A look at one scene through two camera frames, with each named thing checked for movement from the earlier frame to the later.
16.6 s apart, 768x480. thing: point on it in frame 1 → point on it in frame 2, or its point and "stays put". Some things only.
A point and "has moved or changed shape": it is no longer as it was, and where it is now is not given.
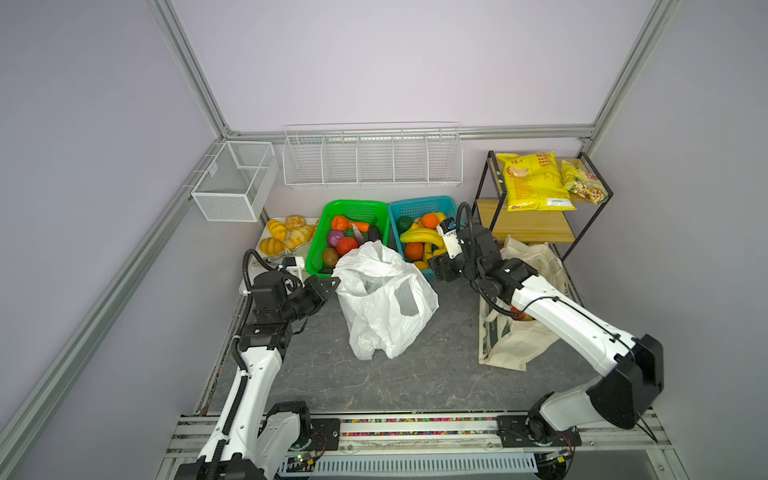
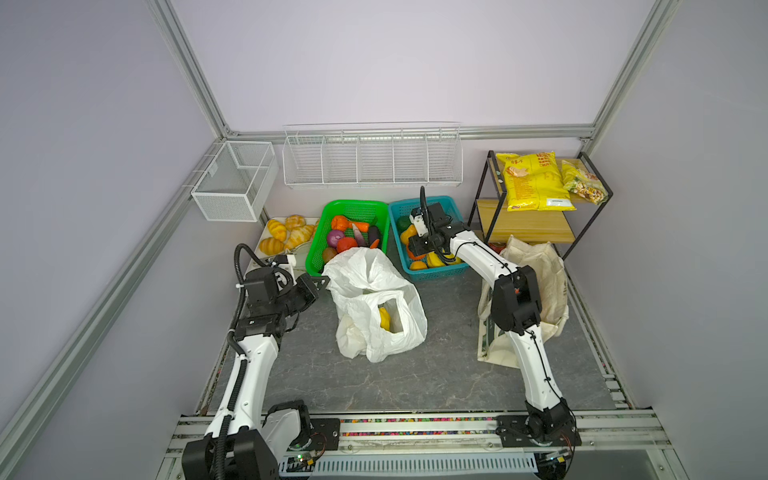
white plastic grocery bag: (367, 278) has moved or changed shape
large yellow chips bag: (533, 182) stays put
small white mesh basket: (236, 182) stays put
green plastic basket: (358, 211) stays put
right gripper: (442, 263) → (415, 243)
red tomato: (345, 244) stays put
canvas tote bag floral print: (504, 340) stays put
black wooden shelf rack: (536, 226) stays put
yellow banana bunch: (426, 236) has moved or changed shape
